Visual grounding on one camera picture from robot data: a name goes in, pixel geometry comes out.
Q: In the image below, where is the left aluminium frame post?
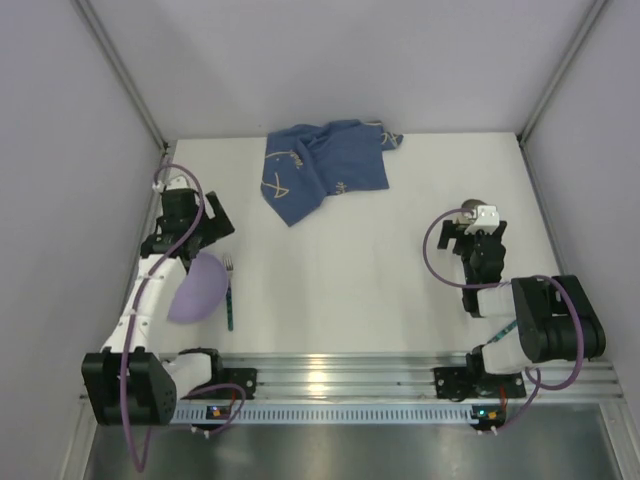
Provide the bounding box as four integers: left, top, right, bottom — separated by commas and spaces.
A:
70, 0, 169, 152

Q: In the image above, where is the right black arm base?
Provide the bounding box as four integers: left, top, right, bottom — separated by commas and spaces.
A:
433, 366, 526, 402

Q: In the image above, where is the teal-handled spoon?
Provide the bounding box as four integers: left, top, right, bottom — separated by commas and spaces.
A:
488, 321, 517, 343

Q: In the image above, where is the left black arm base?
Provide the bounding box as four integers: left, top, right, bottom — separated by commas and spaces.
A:
184, 367, 258, 400

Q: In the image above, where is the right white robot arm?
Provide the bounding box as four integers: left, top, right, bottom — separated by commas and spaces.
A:
436, 209, 606, 401

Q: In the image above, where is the aluminium mounting rail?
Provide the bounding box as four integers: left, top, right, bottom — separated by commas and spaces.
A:
79, 352, 624, 401

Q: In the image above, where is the aluminium frame post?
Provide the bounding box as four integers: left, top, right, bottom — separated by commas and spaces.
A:
517, 0, 614, 146
70, 0, 169, 152

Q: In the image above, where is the purple bowl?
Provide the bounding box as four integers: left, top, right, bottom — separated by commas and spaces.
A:
168, 252, 229, 325

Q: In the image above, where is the perforated cable duct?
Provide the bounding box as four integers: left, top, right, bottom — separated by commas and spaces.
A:
169, 402, 505, 426

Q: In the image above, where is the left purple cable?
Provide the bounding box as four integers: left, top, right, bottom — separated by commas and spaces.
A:
119, 162, 249, 474

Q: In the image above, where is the right aluminium frame post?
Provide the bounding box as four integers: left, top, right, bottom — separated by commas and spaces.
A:
517, 0, 614, 146

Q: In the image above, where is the teal-handled fork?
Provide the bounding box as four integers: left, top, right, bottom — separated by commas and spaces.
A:
222, 253, 234, 332

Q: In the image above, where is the metal cup with cork base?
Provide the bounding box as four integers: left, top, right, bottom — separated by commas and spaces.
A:
461, 199, 484, 221

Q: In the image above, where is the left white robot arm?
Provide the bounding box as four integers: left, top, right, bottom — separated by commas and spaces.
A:
81, 187, 234, 426

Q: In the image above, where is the blue fish-print cloth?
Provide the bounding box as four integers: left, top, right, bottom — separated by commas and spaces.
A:
260, 119, 404, 227

